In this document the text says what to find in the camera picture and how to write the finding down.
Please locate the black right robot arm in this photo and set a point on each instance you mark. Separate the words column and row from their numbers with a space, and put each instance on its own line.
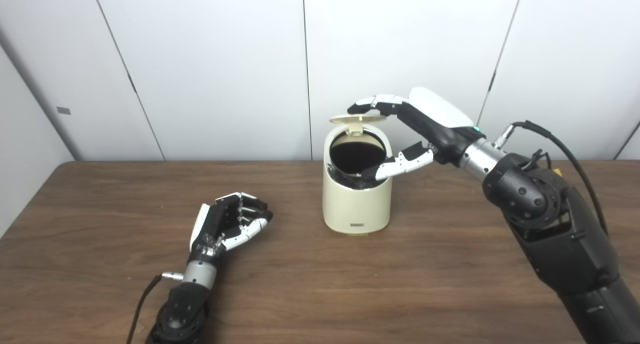
column 565, row 244

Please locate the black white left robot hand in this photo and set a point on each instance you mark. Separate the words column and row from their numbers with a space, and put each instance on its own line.
column 212, row 229

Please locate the cream-colored round bin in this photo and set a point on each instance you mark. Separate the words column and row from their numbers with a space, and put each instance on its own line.
column 356, row 206

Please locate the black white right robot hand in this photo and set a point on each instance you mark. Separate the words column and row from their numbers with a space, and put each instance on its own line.
column 442, row 123

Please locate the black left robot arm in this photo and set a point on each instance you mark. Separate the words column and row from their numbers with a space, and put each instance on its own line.
column 182, row 314

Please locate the small gray wall sticker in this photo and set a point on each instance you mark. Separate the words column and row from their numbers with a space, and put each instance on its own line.
column 63, row 110

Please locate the cream round bin lid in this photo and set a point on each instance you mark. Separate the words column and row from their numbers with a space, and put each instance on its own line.
column 356, row 120

